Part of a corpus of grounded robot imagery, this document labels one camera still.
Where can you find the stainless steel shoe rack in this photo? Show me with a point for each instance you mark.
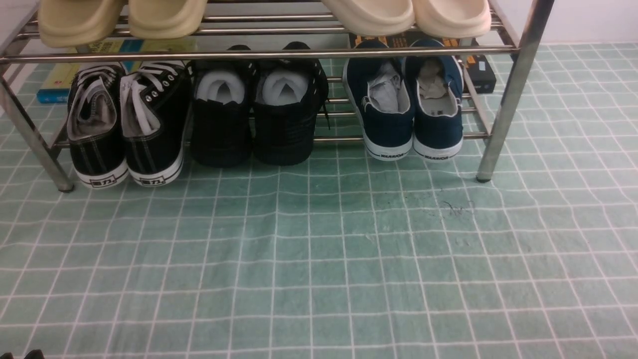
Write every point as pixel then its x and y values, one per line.
pixel 522 51

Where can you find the right black lace-up sneaker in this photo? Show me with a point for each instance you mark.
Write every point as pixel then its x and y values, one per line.
pixel 156 108

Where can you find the navy slip-on shoe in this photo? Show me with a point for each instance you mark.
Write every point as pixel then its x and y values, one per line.
pixel 435 84
pixel 381 101

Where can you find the black and orange book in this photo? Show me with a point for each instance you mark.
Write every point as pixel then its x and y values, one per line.
pixel 478 67

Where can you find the right beige slipper, left pair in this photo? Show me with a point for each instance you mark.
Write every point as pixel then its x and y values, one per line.
pixel 165 19

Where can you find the yellow and blue book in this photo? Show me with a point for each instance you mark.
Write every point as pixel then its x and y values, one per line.
pixel 56 87

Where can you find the green checkered tablecloth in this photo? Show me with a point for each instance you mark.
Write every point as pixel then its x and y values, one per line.
pixel 344 256

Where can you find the left all-black shoe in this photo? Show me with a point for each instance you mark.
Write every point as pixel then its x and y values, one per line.
pixel 222 96

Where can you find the black object at bottom edge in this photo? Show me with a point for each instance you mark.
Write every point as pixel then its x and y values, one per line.
pixel 33 354

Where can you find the all-black shoe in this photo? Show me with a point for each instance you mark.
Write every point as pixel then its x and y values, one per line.
pixel 289 96
pixel 222 96

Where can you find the left cream slipper, right pair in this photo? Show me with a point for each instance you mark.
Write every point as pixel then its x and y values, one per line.
pixel 373 17

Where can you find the beige slipper, pair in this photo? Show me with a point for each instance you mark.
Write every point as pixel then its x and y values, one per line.
pixel 165 19
pixel 71 23

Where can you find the black lace-up sneaker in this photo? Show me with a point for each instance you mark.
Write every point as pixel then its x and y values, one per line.
pixel 94 126
pixel 156 108

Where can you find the cream slipper, pair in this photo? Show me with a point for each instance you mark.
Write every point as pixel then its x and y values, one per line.
pixel 453 18
pixel 373 17

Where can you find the right all-black shoe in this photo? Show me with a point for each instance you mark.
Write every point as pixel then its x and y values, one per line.
pixel 289 96

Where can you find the left black lace-up sneaker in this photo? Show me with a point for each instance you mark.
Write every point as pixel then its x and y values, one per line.
pixel 94 126

